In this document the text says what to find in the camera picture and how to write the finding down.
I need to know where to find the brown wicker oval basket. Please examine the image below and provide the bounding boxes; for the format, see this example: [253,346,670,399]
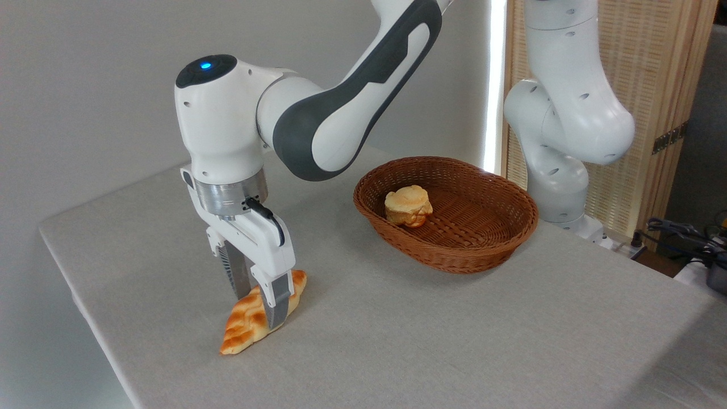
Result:
[353,156,540,275]

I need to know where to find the small pale bread bun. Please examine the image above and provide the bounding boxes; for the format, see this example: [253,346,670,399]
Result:
[385,185,433,228]

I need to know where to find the braided golden bread loaf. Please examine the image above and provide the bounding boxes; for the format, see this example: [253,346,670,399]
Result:
[220,269,308,356]

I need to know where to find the black cable bundle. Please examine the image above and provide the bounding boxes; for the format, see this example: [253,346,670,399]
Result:
[630,218,727,268]

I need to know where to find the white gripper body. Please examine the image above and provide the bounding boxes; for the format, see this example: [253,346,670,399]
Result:
[181,164,296,279]

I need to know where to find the black metal screen hinge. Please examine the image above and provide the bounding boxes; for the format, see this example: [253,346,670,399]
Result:
[652,121,690,155]

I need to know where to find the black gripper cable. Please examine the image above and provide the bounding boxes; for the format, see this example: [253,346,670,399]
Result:
[243,197,286,247]

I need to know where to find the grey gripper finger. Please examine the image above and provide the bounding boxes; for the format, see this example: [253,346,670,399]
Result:
[249,266,297,330]
[206,227,254,301]

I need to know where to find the grey tablecloth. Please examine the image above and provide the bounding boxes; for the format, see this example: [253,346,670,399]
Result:
[38,145,727,409]

